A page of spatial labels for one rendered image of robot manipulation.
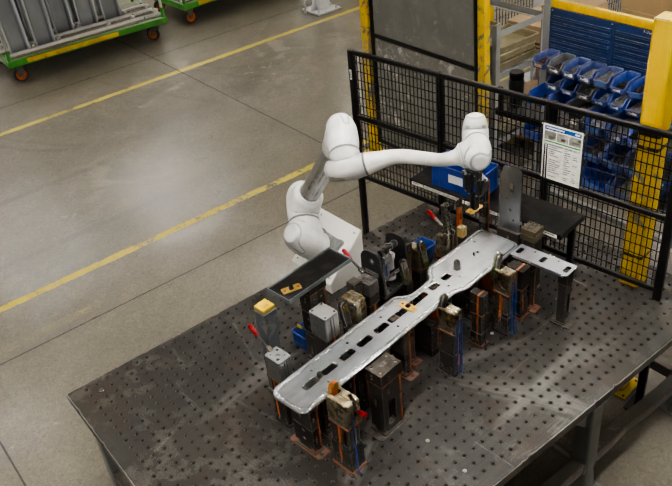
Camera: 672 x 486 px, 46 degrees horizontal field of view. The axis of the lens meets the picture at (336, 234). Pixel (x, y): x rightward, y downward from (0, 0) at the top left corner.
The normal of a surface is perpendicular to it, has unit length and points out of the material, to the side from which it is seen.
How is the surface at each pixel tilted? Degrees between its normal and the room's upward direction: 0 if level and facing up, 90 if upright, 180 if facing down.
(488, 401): 0
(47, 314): 0
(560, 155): 90
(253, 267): 0
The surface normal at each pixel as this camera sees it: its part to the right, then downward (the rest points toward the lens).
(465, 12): -0.76, 0.43
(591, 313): -0.09, -0.83
